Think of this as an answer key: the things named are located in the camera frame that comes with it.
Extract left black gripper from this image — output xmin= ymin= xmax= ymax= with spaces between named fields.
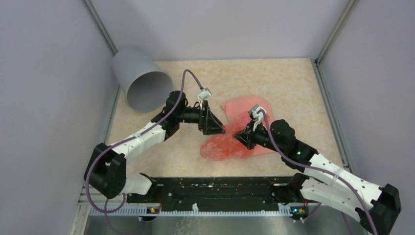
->
xmin=177 ymin=100 xmax=226 ymax=135

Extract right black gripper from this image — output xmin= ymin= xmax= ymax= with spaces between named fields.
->
xmin=233 ymin=118 xmax=285 ymax=154

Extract translucent red trash bag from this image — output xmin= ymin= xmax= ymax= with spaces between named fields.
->
xmin=200 ymin=113 xmax=253 ymax=161

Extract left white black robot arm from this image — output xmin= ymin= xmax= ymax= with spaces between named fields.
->
xmin=84 ymin=88 xmax=226 ymax=202

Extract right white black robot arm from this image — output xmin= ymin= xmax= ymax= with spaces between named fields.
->
xmin=233 ymin=119 xmax=401 ymax=235

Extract flat pink trash bag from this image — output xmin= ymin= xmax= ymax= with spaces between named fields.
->
xmin=221 ymin=95 xmax=275 ymax=157

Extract grey plastic trash bin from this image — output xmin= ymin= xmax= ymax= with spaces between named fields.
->
xmin=112 ymin=47 xmax=173 ymax=112

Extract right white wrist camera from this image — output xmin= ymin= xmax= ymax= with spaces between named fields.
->
xmin=248 ymin=104 xmax=267 ymax=131

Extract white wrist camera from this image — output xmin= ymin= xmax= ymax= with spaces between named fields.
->
xmin=248 ymin=104 xmax=267 ymax=131
xmin=198 ymin=88 xmax=211 ymax=109

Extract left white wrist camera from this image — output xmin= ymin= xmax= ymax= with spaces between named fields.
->
xmin=198 ymin=88 xmax=211 ymax=109

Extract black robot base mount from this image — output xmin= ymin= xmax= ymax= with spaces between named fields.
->
xmin=126 ymin=176 xmax=312 ymax=213

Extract white toothed cable rail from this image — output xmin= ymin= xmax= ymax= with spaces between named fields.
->
xmin=109 ymin=203 xmax=309 ymax=217

